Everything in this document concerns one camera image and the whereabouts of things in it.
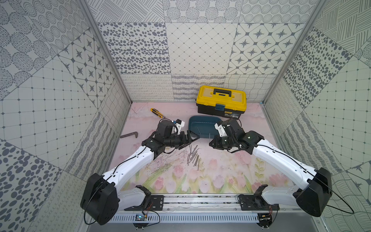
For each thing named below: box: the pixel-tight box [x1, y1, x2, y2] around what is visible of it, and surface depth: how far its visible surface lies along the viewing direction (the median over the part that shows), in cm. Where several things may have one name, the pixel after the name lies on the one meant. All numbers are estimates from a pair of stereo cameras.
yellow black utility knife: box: [150, 107, 167, 119], surface depth 116 cm
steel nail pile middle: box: [189, 145, 200, 164], surface depth 94 cm
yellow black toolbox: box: [196, 85, 247, 120], surface depth 103 cm
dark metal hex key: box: [119, 131, 139, 139], surface depth 103 cm
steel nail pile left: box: [186, 144, 192, 166], surface depth 93 cm
